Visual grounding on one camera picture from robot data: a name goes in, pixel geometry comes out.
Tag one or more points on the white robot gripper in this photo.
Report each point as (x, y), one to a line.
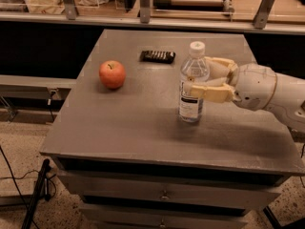
(254, 86)

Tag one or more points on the clear blue-label plastic bottle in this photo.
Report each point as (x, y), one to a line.
(194, 70)

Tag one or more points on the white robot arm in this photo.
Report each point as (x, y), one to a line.
(288, 101)

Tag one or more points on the black snack bar packet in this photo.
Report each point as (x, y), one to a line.
(157, 57)

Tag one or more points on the red apple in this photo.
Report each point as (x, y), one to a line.
(112, 74)

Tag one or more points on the upper grey drawer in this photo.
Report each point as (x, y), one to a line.
(168, 190)

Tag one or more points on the grey drawer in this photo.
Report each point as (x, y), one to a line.
(168, 190)
(119, 217)

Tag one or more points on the grey drawer cabinet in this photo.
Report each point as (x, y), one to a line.
(135, 129)

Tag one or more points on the lower grey drawer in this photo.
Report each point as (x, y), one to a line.
(119, 217)

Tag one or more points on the grey side bench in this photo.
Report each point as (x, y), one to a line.
(32, 87)

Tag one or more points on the black tripod leg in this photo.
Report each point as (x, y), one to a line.
(42, 176)

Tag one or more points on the grey metal rail frame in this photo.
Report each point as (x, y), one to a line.
(277, 16)

